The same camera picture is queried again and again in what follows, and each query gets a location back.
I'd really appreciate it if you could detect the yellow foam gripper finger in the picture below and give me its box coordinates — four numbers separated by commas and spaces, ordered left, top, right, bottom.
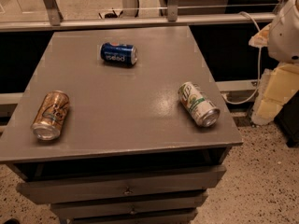
251, 63, 299, 125
249, 24, 271, 48

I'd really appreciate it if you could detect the white green 7UP can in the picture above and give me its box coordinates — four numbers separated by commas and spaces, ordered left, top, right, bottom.
178, 81, 220, 127

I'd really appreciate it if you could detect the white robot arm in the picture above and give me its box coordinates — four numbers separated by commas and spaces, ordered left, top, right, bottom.
249, 0, 299, 125

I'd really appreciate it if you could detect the grey drawer cabinet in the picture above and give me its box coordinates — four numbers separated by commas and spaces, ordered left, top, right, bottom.
0, 27, 242, 224

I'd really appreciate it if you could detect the orange soda can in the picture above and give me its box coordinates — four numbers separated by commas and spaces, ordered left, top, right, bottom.
31, 91, 70, 141

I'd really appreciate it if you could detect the blue Pepsi can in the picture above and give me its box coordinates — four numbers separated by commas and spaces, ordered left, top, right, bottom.
100, 42, 137, 65

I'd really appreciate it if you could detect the grey metal railing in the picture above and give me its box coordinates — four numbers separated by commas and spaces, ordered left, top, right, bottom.
0, 0, 288, 32

